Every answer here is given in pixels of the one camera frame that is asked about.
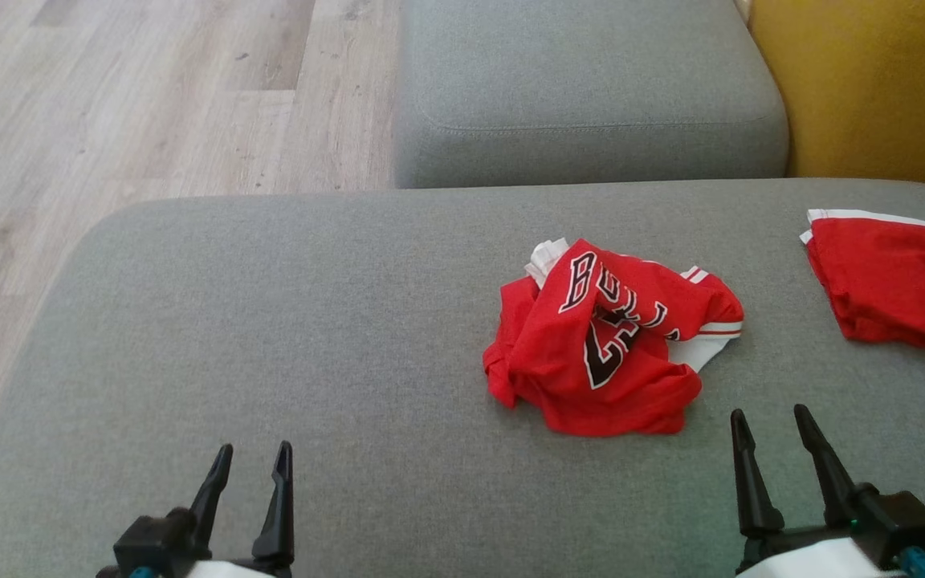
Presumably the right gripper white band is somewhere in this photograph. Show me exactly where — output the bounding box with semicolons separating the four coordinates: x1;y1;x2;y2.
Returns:
731;404;925;578

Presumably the large grey sofa cushion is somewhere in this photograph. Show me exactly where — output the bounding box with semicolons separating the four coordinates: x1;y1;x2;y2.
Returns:
0;178;925;578

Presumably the yellow upholstered cushion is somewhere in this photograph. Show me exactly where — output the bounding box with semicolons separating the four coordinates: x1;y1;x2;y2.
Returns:
748;0;925;200

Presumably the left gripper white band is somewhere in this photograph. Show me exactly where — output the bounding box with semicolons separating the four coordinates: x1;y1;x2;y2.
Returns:
97;440;295;578

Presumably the red jersey black lettering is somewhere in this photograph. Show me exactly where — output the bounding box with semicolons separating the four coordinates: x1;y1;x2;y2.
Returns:
483;238;744;438

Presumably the red shorts white trim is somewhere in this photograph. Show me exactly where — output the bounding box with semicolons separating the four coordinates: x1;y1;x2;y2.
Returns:
800;209;925;354

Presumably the small grey sofa cushion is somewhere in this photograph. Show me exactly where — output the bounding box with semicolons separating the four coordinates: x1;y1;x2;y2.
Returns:
393;0;790;190

